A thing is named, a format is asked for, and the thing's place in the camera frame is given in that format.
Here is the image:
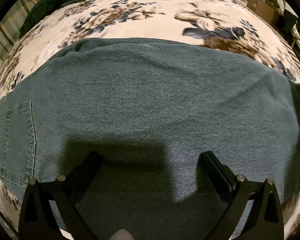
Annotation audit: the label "floral patterned bed blanket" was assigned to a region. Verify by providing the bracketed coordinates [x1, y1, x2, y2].
[0, 0, 300, 240]

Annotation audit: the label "cardboard box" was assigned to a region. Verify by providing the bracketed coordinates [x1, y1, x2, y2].
[246, 0, 279, 25]

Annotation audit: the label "blue denim pants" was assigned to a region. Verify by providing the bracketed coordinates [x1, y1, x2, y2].
[0, 38, 300, 239]

